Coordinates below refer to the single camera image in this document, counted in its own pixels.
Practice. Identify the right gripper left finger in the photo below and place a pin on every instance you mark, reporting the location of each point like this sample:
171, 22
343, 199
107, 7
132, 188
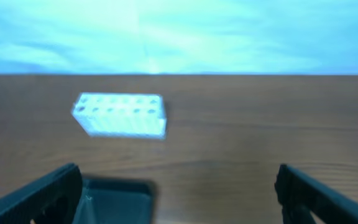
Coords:
36, 202

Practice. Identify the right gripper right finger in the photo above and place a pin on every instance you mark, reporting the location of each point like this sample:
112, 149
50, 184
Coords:
319, 202

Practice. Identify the black tray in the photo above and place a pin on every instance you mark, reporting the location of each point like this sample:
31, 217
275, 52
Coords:
120, 202

